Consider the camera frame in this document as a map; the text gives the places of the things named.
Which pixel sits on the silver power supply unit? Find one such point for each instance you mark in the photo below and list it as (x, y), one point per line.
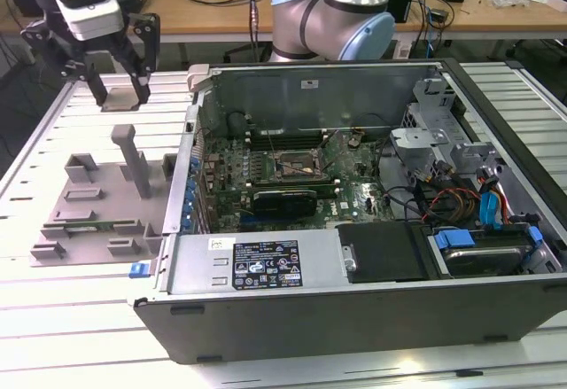
(199, 269)

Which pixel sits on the dark metal hard disk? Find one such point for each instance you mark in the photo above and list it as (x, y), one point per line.
(483, 261)

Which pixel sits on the black grey PC case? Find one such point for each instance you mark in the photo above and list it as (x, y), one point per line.
(310, 331)

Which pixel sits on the blue case latch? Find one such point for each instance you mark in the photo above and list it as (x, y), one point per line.
(139, 270)

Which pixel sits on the black plastic drive cover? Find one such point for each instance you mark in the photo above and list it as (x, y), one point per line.
(381, 251)

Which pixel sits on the long wooden desk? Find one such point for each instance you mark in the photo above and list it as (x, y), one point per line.
(208, 19)

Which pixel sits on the silver drive cage bracket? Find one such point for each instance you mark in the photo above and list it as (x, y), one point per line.
(416, 138)

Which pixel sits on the silver CPU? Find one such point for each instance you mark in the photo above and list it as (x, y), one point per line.
(119, 98)

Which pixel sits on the blue card retention clip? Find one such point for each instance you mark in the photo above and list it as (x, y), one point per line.
(191, 184)
(190, 196)
(188, 208)
(195, 166)
(186, 222)

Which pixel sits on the green RAM stick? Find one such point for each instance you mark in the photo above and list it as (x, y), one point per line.
(88, 227)

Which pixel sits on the black label sticker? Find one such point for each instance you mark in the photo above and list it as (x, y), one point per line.
(266, 265)

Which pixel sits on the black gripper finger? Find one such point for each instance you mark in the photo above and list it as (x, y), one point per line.
(144, 87)
(97, 92)

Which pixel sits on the grey parts rack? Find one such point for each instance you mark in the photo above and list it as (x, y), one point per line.
(102, 176)

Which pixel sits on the blue disk carrier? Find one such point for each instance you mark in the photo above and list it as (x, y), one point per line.
(454, 239)

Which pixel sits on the green motherboard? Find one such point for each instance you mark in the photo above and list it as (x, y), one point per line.
(367, 194)

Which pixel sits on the round coin battery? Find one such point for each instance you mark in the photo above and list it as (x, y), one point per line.
(352, 142)

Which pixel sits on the CPU socket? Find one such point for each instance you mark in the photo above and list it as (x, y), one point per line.
(301, 163)

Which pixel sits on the black cylinder part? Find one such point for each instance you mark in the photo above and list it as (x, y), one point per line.
(237, 123)

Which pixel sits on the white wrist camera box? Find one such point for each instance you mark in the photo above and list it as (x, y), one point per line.
(88, 12)

